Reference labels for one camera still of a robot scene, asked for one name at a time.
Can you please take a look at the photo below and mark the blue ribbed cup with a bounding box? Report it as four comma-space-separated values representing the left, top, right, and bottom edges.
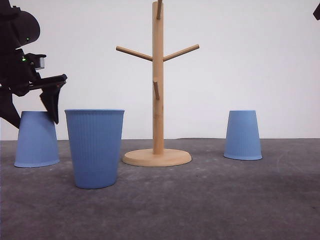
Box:
64, 108, 125, 189

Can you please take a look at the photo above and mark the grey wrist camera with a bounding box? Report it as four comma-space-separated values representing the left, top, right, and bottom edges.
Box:
40, 57, 45, 68

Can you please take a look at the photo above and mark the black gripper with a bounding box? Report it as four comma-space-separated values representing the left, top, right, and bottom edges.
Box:
0, 48, 68, 128

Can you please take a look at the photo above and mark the wooden mug tree stand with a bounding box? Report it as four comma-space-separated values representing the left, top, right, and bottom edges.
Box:
116, 0, 200, 167

